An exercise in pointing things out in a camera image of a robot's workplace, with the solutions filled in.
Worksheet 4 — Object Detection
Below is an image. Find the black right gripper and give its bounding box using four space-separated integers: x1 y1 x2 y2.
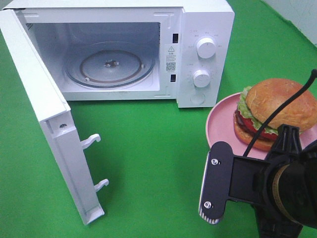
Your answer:
199 124 317 238

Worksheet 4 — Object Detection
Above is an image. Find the pink round plate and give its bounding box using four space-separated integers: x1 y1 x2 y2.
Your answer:
206 92 317 160

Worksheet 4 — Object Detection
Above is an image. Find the burger with lettuce and tomato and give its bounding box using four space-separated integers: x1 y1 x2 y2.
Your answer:
233 78 317 151

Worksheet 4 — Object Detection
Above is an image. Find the round white door button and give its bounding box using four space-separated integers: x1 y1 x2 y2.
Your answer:
190 93 206 105

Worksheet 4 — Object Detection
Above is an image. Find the white microwave door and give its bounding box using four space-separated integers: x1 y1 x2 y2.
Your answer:
0 9 109 225

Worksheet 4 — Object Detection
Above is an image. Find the green table cloth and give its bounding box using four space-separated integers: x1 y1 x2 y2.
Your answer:
0 0 317 238

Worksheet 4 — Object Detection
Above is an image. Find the lower white microwave knob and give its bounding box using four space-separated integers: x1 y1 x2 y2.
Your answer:
193 69 211 88

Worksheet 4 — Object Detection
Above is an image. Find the white microwave knob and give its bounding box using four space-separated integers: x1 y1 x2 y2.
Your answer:
193 69 211 88
197 37 216 59

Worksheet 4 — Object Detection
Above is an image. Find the upper white microwave knob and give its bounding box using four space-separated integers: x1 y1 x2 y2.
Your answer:
197 37 216 59

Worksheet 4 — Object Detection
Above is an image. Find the white microwave oven body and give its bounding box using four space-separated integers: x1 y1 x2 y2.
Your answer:
2 0 234 108

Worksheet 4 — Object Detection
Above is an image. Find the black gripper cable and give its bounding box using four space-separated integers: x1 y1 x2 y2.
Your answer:
242 69 317 157

